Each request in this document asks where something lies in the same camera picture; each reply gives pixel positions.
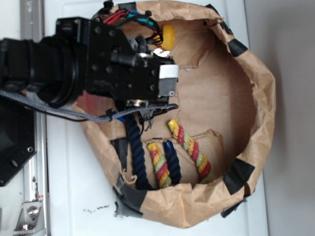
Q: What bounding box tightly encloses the silver corner bracket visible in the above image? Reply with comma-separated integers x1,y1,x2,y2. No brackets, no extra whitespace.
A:
13,201,45,235

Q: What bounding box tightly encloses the multicolour twisted rope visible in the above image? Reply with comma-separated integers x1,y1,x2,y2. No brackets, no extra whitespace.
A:
147,119,214,189

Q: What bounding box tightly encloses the aluminium frame rail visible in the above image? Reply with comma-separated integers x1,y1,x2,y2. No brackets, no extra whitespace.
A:
20,0,50,236

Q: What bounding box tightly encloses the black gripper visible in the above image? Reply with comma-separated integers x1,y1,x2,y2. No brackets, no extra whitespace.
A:
56,17,179,101

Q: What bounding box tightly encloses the coloured wire bundle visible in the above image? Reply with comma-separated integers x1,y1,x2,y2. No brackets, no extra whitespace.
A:
103,9,163,46

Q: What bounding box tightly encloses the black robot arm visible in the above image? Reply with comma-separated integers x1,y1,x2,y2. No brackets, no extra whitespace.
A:
0,17,179,108

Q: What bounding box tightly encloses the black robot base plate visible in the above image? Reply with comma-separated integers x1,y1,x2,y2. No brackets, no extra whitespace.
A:
0,97,36,187

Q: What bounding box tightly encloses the yellow rubber duck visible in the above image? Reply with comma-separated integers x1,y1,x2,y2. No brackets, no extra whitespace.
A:
159,25,176,50

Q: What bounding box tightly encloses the grey braided cable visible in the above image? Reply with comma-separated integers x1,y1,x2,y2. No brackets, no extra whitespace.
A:
0,89,179,123

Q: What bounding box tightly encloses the dark blue rope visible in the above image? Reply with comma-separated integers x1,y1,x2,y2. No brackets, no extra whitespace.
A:
115,115,182,190

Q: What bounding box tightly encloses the brown paper bag bin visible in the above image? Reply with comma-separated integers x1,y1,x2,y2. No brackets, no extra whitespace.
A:
81,0,276,228

